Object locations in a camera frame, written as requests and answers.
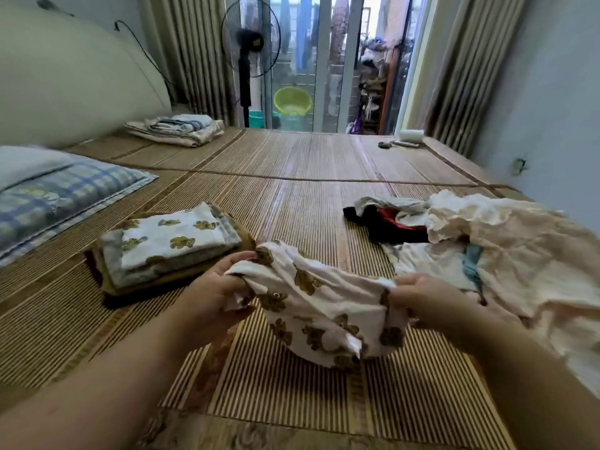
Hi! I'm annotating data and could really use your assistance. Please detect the person's right hand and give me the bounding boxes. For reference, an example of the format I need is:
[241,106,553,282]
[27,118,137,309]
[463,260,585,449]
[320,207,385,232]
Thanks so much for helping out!
[389,272,491,339]

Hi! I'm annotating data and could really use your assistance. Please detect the person's left hand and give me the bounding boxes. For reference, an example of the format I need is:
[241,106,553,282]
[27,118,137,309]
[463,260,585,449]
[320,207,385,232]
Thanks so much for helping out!
[173,250,260,351]

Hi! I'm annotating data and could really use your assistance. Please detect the plain white garment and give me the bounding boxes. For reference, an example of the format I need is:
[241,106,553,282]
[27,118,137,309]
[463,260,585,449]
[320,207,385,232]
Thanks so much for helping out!
[389,241,470,282]

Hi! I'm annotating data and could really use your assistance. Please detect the light blue garment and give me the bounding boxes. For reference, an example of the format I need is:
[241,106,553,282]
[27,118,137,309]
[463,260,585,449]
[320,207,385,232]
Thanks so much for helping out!
[461,243,487,306]

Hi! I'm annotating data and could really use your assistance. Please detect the white bear print garment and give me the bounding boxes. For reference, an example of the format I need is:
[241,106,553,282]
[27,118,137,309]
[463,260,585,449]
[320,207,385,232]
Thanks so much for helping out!
[119,201,229,273]

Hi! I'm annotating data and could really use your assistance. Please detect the grey patterned garment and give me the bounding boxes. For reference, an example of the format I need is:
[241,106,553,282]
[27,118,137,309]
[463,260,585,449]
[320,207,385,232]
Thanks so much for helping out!
[98,224,243,289]

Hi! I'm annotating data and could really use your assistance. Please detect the olive tan shorts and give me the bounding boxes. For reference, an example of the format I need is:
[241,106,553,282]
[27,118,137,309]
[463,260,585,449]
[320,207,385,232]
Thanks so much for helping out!
[89,206,256,298]

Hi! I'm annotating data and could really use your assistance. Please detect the dark brown shorts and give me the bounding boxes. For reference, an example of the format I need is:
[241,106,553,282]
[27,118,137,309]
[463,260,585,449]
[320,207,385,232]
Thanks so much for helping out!
[84,248,245,310]

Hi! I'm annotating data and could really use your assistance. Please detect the black red garment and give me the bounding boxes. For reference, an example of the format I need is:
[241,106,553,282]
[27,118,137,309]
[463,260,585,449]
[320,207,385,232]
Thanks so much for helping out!
[342,203,431,246]

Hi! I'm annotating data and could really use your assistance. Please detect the pale grey garment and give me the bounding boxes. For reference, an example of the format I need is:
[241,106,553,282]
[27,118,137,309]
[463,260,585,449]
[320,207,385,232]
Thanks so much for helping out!
[351,196,428,221]

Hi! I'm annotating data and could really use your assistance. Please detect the white bear print pants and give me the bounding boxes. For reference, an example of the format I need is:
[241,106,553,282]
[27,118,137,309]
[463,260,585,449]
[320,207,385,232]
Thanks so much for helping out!
[223,241,411,371]

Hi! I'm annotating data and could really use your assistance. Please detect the pile of clothes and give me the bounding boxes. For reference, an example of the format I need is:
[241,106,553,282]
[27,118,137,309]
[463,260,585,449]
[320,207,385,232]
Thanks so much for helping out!
[417,189,600,399]

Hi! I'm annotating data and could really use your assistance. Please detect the bamboo bed mat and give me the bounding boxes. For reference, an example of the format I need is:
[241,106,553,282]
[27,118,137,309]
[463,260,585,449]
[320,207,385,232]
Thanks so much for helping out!
[0,126,600,450]

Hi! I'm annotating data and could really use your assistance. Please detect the person's left forearm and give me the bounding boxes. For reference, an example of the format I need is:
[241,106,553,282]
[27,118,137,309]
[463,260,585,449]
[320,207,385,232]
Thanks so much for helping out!
[0,312,206,450]

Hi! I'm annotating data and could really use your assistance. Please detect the person's right forearm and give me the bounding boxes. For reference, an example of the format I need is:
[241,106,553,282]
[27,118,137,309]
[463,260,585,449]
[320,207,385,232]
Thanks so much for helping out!
[457,312,600,450]

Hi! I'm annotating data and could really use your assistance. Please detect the folded striped blanket stack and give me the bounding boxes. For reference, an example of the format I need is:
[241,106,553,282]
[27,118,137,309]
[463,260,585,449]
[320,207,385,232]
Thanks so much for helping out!
[124,114,226,148]

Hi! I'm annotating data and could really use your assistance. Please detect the blue plaid pillow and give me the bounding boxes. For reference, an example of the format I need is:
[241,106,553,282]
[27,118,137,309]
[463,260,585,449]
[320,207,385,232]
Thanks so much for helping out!
[0,162,159,268]

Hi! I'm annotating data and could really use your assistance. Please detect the yellow green basin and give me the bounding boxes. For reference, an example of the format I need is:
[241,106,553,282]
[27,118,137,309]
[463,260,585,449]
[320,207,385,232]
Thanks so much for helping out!
[272,86,314,118]

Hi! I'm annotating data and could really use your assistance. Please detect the cluttered balcony shelf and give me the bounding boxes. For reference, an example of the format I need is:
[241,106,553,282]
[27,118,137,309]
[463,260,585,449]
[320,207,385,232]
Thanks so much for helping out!
[351,37,390,135]

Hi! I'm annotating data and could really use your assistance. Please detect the beige patterned curtain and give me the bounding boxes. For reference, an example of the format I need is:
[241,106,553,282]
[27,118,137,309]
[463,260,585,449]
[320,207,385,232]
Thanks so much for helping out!
[141,0,236,123]
[426,0,531,158]

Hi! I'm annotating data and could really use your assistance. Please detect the sliding glass balcony door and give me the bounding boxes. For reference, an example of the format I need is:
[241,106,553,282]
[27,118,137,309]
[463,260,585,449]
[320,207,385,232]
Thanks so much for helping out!
[244,0,428,135]

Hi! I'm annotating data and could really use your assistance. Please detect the cream padded headboard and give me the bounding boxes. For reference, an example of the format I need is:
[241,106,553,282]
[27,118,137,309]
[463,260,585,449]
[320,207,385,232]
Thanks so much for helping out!
[0,4,174,151]

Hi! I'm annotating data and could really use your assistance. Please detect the black standing fan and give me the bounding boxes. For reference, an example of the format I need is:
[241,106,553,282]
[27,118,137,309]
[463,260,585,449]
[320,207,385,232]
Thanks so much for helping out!
[221,0,283,128]

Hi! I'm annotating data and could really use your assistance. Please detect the black cable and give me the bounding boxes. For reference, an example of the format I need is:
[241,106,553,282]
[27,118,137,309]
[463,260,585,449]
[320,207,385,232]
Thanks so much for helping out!
[112,18,179,94]

